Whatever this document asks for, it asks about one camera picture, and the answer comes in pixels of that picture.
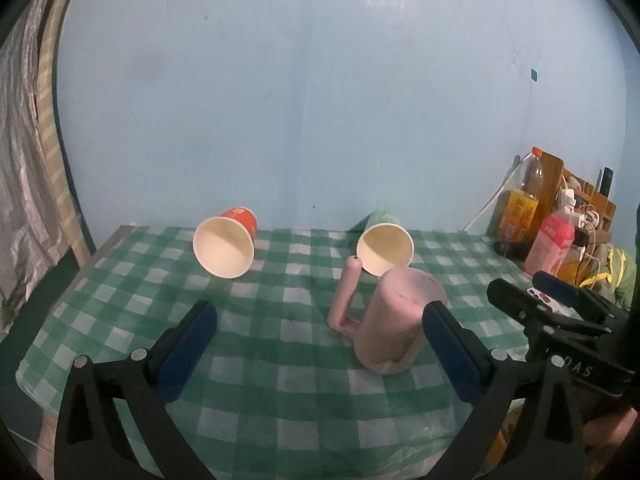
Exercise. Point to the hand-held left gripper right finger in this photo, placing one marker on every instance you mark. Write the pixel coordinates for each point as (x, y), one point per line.
(452, 355)

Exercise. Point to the pink plastic bottle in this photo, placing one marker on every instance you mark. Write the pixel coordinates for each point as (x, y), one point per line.
(550, 240)

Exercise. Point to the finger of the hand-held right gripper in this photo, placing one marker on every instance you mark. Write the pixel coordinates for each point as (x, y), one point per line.
(562, 287)
(515, 300)

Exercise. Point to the red paper cup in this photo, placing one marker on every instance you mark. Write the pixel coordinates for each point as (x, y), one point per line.
(225, 245)

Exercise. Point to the orange-capped drink bottle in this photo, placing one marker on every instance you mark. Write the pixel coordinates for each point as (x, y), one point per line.
(520, 205)

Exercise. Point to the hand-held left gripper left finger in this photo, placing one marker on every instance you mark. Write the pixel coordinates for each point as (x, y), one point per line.
(181, 355)

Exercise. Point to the cardboard box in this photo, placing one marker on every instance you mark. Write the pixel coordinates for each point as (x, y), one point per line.
(505, 435)

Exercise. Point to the green paper cup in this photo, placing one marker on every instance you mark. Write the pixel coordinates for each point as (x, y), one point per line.
(385, 247)

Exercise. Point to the person's right hand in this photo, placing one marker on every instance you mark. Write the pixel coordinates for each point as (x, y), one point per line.
(612, 427)

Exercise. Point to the wooden desk organizer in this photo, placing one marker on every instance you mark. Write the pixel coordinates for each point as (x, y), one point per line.
(575, 195)

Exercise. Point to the silver grey curtain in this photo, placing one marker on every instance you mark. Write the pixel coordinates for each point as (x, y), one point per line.
(27, 160)

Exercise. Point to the green checkered tablecloth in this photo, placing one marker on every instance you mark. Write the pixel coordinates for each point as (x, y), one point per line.
(280, 390)

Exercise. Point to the yellow-green cloth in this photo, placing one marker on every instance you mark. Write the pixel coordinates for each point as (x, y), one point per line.
(617, 272)

